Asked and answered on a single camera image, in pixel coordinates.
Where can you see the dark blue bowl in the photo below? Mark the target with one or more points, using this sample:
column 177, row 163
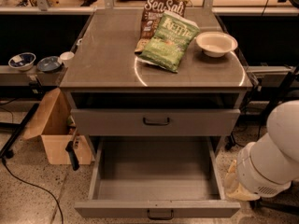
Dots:
column 49, row 64

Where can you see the black handled tool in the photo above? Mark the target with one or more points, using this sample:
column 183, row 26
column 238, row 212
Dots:
column 71, row 151

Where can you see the white blue-lined bowl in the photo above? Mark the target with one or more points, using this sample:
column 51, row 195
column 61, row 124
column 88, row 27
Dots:
column 23, row 61

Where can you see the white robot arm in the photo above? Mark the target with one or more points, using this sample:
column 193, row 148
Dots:
column 268, row 166

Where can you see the cardboard box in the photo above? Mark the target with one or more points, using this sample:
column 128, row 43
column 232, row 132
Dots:
column 49, row 123

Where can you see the small white cup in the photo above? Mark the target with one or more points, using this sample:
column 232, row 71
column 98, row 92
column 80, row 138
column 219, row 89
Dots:
column 66, row 58

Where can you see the black stand leg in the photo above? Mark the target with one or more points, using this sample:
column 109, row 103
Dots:
column 16, row 128

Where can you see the grey drawer cabinet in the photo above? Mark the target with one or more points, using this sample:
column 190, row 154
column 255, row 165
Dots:
column 106, row 74

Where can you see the green kettle chip bag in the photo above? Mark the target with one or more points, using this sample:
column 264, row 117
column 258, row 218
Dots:
column 170, row 41

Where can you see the grey top drawer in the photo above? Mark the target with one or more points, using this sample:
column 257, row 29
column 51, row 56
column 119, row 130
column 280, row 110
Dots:
column 155, row 122

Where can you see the brown sea salt chip bag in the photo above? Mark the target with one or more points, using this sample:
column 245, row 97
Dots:
column 152, row 12

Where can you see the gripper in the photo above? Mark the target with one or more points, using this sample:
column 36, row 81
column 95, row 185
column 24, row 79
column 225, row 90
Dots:
column 256, row 175

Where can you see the grey drawer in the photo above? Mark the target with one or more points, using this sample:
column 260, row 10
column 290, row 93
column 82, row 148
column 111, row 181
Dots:
column 159, row 178
column 155, row 122

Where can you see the grey side shelf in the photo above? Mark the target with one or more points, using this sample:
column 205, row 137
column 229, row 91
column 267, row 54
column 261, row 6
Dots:
column 11, row 77

